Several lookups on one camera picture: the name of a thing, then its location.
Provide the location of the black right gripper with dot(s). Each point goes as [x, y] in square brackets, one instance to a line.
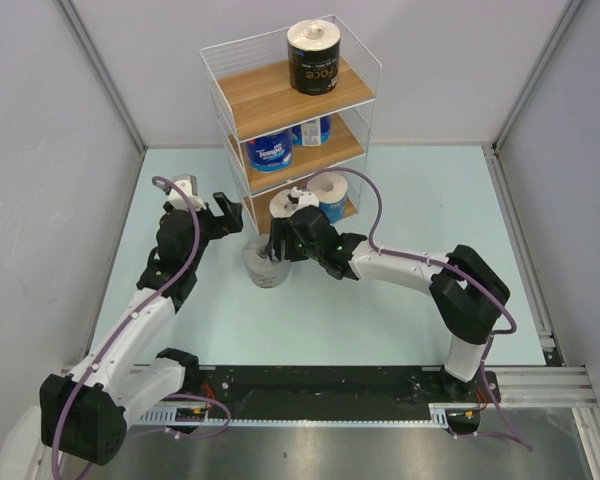
[291, 254]

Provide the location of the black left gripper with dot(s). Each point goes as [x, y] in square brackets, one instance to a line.
[227, 223]

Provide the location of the light blue paper roll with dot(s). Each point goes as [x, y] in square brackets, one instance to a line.
[284, 203]

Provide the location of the grey paper roll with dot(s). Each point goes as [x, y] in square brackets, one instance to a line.
[263, 271]

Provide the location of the blue starry paper roll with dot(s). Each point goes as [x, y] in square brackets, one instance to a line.
[331, 190]

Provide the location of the blue Tempo paper roll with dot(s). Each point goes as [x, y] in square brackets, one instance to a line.
[270, 153]

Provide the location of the blue white paper roll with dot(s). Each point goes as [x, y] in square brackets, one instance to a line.
[313, 133]

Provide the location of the black paper roll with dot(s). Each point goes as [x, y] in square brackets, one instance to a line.
[313, 56]

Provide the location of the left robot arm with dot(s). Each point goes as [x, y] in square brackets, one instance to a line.
[87, 412]

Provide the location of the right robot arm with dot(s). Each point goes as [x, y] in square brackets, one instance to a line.
[469, 295]

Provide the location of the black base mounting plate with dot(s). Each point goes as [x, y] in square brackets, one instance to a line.
[281, 396]

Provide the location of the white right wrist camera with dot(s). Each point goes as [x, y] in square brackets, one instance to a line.
[300, 198]

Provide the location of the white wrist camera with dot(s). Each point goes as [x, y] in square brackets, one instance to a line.
[300, 198]
[185, 195]

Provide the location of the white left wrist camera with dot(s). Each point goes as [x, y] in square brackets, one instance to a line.
[185, 195]

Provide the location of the white wire wooden shelf rack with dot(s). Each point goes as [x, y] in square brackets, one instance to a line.
[250, 87]

